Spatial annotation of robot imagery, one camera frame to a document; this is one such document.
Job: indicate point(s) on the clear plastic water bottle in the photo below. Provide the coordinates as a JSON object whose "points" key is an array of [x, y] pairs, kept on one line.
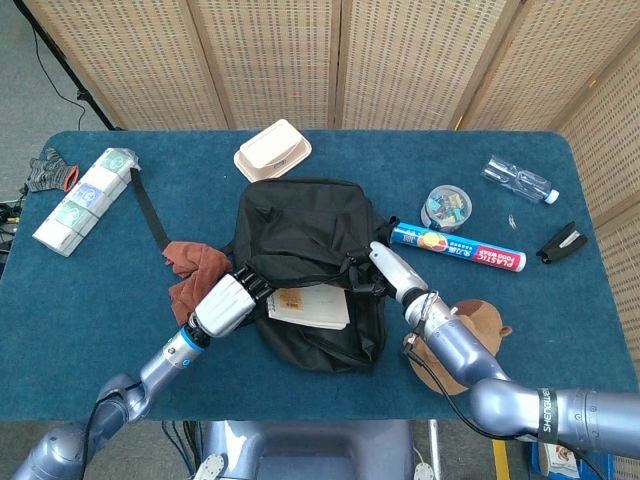
{"points": [[517, 181]]}

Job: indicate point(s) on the rust brown towel cloth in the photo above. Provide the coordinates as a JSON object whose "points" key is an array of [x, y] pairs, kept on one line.
{"points": [[192, 270]]}

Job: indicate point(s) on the white table leg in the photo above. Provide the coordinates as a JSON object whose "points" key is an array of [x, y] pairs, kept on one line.
{"points": [[435, 445]]}

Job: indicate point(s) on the blue table cloth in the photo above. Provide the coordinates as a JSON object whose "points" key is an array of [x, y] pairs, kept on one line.
{"points": [[325, 400]]}

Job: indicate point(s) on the black stapler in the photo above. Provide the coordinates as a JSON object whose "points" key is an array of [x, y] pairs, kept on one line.
{"points": [[562, 242]]}

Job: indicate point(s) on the black backpack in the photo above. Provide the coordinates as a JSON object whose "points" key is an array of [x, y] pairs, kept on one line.
{"points": [[305, 225]]}

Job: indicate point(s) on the black tripod stand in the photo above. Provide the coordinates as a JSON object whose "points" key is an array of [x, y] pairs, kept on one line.
{"points": [[65, 70]]}

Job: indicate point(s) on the brown capybara plush toy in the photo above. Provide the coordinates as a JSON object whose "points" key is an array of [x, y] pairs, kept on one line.
{"points": [[487, 320]]}

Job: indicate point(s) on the clear jar of binder clips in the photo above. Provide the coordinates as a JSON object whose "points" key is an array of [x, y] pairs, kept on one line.
{"points": [[446, 207]]}

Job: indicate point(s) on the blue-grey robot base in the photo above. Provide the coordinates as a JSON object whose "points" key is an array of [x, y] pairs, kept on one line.
{"points": [[305, 450]]}

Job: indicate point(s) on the blue printed box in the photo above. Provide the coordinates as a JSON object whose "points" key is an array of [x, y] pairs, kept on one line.
{"points": [[555, 457]]}

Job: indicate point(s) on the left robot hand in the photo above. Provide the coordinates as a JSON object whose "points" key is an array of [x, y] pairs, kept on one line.
{"points": [[222, 305]]}

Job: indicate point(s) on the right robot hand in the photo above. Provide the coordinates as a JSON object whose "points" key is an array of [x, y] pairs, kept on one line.
{"points": [[400, 277]]}

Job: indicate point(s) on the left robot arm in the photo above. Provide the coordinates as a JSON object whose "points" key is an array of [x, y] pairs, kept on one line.
{"points": [[155, 367]]}

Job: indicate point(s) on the wrapped tissue pack bundle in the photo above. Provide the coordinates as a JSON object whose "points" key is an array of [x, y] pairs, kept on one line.
{"points": [[82, 200]]}

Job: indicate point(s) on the beige lidded lunch box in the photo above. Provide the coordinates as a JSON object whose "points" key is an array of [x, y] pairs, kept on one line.
{"points": [[270, 152]]}

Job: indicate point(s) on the grey knit work glove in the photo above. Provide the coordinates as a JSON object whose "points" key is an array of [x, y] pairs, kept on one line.
{"points": [[47, 172]]}

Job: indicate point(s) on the blue plastic food wrap box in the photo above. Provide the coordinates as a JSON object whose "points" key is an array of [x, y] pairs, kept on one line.
{"points": [[465, 248]]}

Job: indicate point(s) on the white spiral notebook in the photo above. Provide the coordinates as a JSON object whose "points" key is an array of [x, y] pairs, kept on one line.
{"points": [[315, 310]]}

